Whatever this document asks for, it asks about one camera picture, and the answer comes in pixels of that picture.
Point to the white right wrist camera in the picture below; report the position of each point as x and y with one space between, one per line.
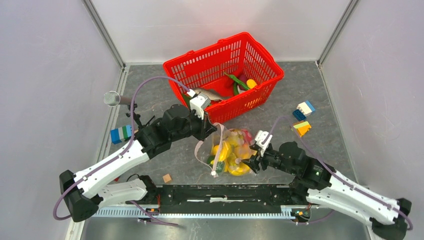
262 140

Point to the yellow toy banana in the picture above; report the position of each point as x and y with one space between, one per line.
238 169

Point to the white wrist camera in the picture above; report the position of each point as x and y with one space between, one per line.
198 103
262 140

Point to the yellow toy lemon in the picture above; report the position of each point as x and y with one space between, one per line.
251 83

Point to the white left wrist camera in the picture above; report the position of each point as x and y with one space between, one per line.
198 103

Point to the blue green white block stack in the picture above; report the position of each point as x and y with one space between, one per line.
121 134

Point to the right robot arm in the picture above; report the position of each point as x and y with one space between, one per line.
320 184

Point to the silver mesh microphone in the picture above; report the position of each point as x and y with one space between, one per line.
113 98

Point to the white blue toy block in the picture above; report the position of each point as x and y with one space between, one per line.
306 108

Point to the small wooden cube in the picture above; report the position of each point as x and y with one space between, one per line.
167 178

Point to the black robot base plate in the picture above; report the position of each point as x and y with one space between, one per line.
222 198

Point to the red toy apple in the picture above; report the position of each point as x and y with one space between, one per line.
246 134

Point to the grey toy fish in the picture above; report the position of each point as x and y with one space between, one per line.
211 94

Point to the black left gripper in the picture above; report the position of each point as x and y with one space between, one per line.
206 128

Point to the dark blue toy block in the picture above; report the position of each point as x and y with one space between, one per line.
299 115

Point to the yellow toy starfruit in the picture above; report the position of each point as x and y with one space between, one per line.
225 151

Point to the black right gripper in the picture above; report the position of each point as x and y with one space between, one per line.
253 161

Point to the red plastic basket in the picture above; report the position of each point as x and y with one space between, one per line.
210 67

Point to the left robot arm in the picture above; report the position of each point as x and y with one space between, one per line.
88 190

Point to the clear zip top bag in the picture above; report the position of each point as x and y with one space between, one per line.
240 149

